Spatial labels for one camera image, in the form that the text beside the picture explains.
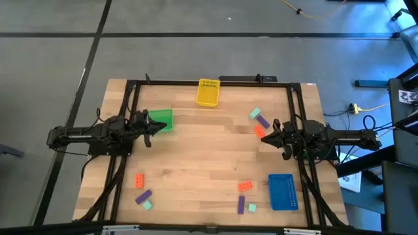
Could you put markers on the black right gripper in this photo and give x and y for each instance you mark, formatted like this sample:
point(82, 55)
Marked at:
point(289, 137)

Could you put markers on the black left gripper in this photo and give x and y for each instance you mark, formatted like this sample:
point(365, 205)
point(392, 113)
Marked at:
point(142, 124)

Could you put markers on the orange studded block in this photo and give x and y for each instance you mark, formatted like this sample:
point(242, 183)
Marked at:
point(245, 186)
point(139, 180)
point(260, 132)

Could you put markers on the purple long block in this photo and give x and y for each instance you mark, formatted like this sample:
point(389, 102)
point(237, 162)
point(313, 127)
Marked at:
point(143, 196)
point(241, 204)
point(263, 121)

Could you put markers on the teal rectangular block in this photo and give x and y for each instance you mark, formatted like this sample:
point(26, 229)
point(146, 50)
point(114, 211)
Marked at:
point(255, 113)

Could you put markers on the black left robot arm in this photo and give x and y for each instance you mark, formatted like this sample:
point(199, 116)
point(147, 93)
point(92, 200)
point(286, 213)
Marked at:
point(78, 135)

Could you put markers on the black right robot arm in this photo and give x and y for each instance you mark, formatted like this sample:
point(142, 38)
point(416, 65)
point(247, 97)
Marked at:
point(346, 137)

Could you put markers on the green plastic basket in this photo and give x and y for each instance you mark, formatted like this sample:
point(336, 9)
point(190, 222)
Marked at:
point(165, 115)

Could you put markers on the blue plastic basket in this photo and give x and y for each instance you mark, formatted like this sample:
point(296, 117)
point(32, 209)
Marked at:
point(281, 192)

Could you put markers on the yellow plastic basket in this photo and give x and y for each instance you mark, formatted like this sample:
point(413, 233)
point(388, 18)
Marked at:
point(208, 96)

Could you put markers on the teal square block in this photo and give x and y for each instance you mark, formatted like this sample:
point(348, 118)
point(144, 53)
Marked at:
point(147, 205)
point(251, 208)

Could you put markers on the yellow power plug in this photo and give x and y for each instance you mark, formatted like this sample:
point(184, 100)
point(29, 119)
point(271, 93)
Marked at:
point(353, 108)

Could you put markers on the white paper sheet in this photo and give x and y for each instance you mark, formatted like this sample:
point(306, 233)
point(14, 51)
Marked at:
point(352, 182)

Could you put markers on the blue floor bar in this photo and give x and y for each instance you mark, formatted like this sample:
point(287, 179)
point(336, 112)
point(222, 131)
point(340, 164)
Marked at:
point(372, 83)

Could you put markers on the dark grey cabinet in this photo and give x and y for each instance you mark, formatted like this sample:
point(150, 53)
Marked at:
point(401, 202)
point(403, 137)

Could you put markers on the black white patterned tag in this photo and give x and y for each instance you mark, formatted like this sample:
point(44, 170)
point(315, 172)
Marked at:
point(407, 97)

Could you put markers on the black rig beam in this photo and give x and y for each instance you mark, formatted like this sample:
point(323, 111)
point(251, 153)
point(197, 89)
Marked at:
point(49, 230)

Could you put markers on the black aluminium table frame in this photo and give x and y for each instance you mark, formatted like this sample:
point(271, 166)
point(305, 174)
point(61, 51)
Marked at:
point(183, 83)

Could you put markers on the silver metal bracket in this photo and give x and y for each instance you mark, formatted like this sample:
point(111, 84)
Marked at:
point(121, 228)
point(302, 231)

